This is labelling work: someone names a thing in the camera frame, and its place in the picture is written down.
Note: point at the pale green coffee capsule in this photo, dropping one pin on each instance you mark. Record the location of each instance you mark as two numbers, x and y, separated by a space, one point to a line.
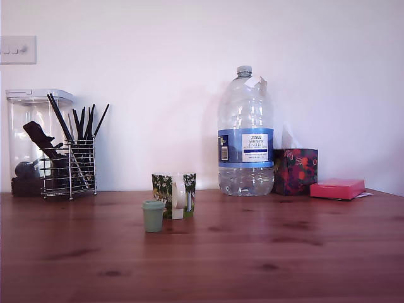
153 219

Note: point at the floral print white mug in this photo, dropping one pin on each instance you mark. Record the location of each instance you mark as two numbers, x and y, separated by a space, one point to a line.
189 189

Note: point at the large clear water bottle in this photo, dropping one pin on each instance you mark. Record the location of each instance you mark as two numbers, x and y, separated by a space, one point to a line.
246 110

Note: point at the dark floral tissue box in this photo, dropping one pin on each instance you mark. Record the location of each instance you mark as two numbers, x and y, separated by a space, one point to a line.
296 170

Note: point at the black chopstick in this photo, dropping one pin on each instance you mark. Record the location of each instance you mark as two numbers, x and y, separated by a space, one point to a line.
101 120
62 115
87 124
91 121
76 124
82 123
57 115

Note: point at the thin silver stick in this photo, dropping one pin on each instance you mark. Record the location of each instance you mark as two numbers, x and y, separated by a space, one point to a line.
71 127

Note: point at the flat pink box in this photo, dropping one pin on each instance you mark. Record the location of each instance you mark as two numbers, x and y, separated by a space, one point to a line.
337 189

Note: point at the black angular tool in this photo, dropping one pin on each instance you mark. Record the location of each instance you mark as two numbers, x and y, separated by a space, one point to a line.
34 132

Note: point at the loose paper sheets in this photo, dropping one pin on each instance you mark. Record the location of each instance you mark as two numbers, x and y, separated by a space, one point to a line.
366 194

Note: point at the dark round object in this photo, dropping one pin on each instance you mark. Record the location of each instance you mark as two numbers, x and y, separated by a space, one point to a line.
23 168

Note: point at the dark brown heap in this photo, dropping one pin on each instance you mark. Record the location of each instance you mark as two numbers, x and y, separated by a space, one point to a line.
25 187

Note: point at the clear container with white lid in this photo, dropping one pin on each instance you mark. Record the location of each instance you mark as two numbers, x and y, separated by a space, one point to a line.
19 110

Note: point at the white wall light switch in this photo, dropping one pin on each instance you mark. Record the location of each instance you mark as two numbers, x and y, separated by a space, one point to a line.
28 57

